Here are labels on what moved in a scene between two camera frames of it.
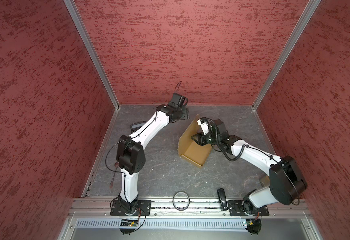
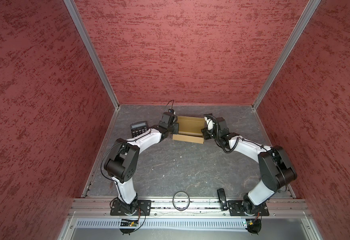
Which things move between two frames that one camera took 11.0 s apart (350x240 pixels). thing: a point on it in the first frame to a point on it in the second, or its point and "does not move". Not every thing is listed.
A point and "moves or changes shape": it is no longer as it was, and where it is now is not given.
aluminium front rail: (102, 207) does not move
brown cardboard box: (188, 148) moves or changes shape
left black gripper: (185, 114) to (175, 132)
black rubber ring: (188, 203) does not move
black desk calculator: (134, 126) does not move
